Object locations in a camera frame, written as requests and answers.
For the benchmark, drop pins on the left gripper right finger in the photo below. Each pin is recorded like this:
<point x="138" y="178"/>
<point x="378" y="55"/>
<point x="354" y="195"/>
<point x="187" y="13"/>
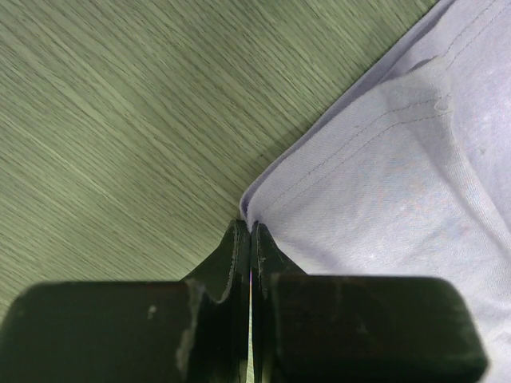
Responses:
<point x="334" y="328"/>

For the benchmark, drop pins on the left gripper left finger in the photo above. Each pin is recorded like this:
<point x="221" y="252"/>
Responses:
<point x="191" y="330"/>

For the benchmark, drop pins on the lavender t-shirt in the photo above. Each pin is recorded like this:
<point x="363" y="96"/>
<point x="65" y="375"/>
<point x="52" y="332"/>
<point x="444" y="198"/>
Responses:
<point x="408" y="172"/>

